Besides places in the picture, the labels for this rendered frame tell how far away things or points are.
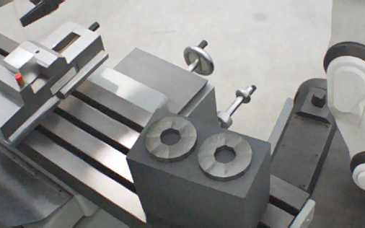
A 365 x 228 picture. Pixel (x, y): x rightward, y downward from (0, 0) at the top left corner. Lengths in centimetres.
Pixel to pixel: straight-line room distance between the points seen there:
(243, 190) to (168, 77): 77
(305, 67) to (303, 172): 116
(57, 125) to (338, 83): 64
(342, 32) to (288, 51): 156
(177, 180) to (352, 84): 45
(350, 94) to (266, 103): 130
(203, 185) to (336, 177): 73
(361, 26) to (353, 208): 57
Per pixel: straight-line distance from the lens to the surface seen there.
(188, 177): 90
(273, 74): 259
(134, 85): 147
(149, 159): 93
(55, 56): 128
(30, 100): 128
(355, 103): 122
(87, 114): 128
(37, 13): 109
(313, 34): 280
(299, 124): 164
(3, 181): 131
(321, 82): 174
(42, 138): 127
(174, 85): 157
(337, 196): 153
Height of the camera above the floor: 186
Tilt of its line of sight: 49 degrees down
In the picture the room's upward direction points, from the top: 9 degrees counter-clockwise
